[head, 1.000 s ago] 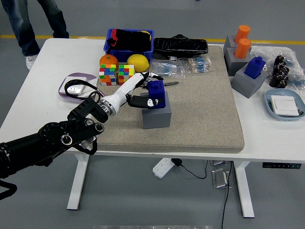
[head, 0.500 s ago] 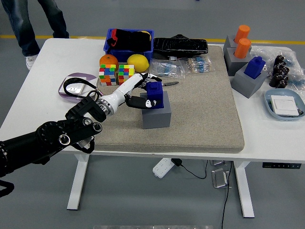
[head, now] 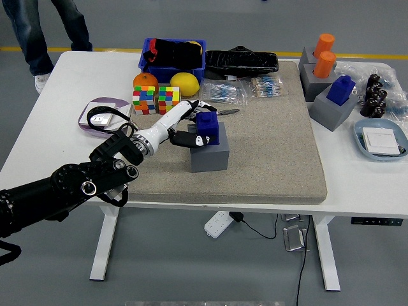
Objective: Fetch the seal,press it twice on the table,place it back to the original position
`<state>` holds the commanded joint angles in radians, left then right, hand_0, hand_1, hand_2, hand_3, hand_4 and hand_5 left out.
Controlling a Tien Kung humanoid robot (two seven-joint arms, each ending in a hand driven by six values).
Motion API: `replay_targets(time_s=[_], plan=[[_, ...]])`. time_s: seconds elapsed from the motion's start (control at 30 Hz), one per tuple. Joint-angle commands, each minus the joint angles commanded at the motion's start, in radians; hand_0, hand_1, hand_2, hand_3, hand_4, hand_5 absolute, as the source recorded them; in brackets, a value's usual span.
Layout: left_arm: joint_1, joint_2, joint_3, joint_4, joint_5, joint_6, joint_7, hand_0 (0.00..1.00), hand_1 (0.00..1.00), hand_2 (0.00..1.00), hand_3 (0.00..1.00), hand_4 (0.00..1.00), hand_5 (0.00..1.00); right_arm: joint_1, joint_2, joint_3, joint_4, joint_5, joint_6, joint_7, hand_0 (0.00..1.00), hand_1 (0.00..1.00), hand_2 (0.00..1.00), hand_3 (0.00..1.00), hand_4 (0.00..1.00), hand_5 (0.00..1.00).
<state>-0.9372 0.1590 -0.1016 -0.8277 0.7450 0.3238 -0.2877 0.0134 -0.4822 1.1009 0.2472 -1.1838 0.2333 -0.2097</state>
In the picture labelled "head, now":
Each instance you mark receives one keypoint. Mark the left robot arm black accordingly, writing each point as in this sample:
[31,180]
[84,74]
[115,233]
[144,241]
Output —
[63,185]

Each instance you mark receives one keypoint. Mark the orange cylinder seal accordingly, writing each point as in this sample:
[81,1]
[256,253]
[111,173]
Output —
[324,65]
[324,44]

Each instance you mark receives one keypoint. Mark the bag of blue resistors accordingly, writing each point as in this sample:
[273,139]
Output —
[223,92]

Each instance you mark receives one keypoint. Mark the clear bag of blue parts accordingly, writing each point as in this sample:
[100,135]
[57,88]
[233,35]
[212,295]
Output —
[396,102]

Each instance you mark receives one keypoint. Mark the black table control panel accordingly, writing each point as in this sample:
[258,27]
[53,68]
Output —
[376,221]

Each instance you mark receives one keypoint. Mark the small metal hand tool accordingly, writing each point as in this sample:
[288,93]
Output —
[229,112]

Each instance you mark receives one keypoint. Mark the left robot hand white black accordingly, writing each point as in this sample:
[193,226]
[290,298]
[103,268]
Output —
[172,114]

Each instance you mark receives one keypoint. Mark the black plastic tray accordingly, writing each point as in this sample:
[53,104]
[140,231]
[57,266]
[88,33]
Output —
[239,62]

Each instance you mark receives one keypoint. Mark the person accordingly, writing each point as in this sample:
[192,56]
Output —
[32,38]

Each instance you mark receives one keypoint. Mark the light blue shallow tray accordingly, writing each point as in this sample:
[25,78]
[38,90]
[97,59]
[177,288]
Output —
[376,122]

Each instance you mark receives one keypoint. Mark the black capacitor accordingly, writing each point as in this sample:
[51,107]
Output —
[381,95]
[366,111]
[371,103]
[371,93]
[379,110]
[373,81]

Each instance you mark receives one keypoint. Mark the purple shallow tray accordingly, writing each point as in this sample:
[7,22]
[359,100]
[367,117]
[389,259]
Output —
[105,99]

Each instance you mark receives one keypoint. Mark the orange fruit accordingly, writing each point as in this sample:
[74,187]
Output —
[145,79]

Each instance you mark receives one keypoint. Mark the yellow lemon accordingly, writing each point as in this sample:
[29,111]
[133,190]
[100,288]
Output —
[185,84]

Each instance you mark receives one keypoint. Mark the blue square seal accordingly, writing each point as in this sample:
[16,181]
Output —
[208,126]
[339,90]

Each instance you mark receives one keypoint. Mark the black cloth with red trim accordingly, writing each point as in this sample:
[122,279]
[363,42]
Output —
[178,52]

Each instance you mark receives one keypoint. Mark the grey-brown mat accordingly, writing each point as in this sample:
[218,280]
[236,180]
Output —
[271,159]

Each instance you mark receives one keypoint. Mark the white table leg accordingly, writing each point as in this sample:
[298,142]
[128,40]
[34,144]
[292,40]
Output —
[326,255]
[103,245]

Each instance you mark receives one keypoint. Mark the blue plastic bin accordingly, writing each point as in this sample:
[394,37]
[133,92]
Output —
[165,74]

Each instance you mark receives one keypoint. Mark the colourful puzzle cube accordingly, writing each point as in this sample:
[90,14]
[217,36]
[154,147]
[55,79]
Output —
[169,99]
[145,100]

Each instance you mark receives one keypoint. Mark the white power strip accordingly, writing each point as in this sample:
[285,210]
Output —
[216,223]

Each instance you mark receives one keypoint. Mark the white switch panel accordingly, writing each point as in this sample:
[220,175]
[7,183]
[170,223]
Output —
[125,108]
[381,140]

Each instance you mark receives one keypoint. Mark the clear plastic bag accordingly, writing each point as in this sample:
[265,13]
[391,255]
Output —
[354,71]

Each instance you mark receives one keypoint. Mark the grey seal holder block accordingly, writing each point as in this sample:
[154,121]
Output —
[310,86]
[306,57]
[328,114]
[210,159]

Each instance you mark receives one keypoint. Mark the metal bracket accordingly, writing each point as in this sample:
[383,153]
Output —
[291,217]
[294,237]

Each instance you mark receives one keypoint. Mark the yellow item in bin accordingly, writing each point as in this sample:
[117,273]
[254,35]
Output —
[200,48]

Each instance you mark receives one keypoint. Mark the bag of tan resistors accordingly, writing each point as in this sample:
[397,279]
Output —
[266,86]

